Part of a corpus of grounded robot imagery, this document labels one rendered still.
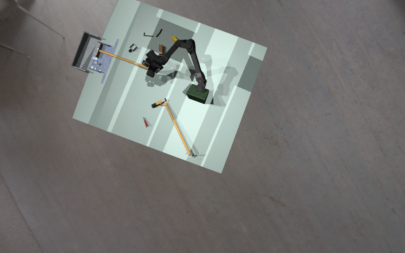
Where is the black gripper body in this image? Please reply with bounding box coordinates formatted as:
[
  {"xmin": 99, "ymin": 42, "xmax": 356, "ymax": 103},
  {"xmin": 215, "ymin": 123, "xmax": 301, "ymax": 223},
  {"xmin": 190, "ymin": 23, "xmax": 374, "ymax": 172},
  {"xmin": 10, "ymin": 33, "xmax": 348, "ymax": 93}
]
[{"xmin": 146, "ymin": 61, "xmax": 158, "ymax": 78}]

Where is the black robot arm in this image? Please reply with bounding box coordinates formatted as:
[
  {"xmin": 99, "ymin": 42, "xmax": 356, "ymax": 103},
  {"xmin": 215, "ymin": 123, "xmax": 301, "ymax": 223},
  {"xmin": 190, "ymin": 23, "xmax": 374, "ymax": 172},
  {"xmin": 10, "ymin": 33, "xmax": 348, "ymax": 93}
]
[{"xmin": 144, "ymin": 39, "xmax": 207, "ymax": 93}]

